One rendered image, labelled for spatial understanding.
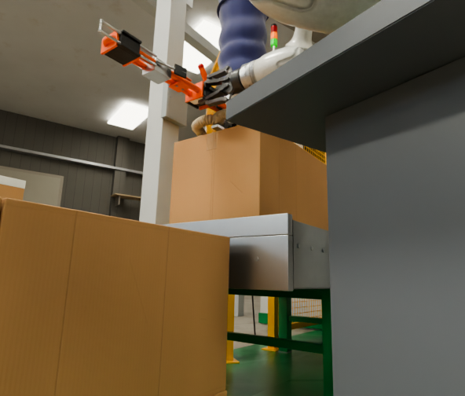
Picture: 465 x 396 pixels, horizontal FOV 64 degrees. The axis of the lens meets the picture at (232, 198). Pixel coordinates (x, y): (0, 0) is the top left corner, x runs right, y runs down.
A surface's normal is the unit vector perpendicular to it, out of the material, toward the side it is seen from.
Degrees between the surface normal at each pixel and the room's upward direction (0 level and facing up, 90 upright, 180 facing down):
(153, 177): 90
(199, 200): 90
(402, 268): 90
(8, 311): 90
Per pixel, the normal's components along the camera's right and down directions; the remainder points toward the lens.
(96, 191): 0.58, -0.16
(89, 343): 0.81, -0.11
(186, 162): -0.58, -0.19
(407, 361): -0.82, -0.14
